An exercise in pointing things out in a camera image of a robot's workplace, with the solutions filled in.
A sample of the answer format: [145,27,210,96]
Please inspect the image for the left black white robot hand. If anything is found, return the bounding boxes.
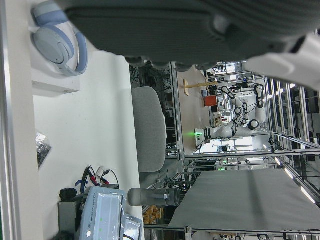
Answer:
[54,0,320,92]

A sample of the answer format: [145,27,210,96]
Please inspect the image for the white cardboard box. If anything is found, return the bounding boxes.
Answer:
[31,67,81,97]

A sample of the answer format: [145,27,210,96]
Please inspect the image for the grey finned metal box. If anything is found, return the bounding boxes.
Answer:
[57,200,80,232]

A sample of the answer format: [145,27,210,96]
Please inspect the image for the wooden stand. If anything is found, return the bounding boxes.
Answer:
[182,78,219,97]

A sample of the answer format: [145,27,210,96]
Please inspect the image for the orange bin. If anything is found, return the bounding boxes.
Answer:
[203,96,218,108]

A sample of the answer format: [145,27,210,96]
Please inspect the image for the grey office chair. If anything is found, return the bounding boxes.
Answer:
[131,86,168,174]

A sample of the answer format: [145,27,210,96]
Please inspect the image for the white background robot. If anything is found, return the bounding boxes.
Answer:
[194,81,268,147]

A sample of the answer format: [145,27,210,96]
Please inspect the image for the light blue headphones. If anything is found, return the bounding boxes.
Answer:
[30,2,89,77]

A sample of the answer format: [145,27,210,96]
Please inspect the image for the red black clip leads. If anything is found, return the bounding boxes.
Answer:
[82,165,121,189]

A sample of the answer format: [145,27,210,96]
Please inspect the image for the small bag of screws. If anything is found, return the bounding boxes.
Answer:
[36,132,53,171]

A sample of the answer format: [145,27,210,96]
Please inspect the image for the green conveyor belt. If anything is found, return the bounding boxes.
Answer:
[0,0,22,240]

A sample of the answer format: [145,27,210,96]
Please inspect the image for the grey teach pendant touchscreen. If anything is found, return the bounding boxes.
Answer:
[119,214,145,240]
[74,186,127,240]

